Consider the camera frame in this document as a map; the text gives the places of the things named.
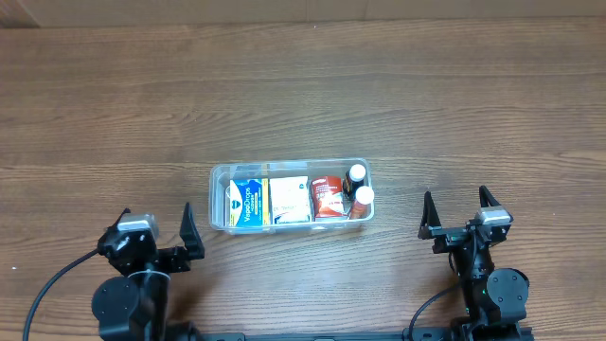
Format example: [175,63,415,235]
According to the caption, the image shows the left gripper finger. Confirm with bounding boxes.
[116,207,132,223]
[179,203,205,260]

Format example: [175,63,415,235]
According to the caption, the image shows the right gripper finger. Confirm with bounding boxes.
[478,185,500,207]
[418,191,442,240]

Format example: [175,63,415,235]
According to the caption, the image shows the clear plastic container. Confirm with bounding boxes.
[208,157,375,235]

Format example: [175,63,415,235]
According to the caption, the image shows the blue yellow VapoDrops box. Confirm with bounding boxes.
[229,178,271,228]

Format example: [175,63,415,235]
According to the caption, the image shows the orange bottle white cap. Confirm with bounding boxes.
[348,186,375,220]

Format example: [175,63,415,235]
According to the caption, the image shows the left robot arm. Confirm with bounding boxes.
[91,204,205,341]

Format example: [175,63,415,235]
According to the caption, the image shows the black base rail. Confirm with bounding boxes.
[164,323,535,341]

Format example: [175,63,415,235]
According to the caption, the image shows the black bottle white cap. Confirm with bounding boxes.
[343,164,366,201]

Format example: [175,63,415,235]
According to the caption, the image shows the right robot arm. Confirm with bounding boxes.
[404,186,534,340]

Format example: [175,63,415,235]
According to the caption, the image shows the white Hansaplast box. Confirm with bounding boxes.
[269,176,312,224]

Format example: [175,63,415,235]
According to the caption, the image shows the red medicine box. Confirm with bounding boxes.
[311,176,347,221]

